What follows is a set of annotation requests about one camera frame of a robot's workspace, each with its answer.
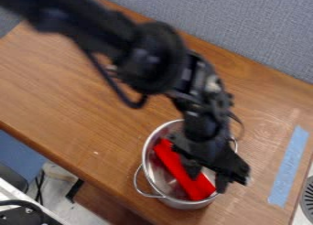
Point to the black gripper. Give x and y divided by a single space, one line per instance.
203 146

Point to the red rectangular block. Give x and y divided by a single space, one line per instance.
198 187

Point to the silver metal pot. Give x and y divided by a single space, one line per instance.
155 183

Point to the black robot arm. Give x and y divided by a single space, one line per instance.
143 60

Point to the blue tape strip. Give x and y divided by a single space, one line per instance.
281 187

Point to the grey fan grille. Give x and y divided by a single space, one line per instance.
306 199

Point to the black device with handle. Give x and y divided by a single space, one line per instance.
24 214

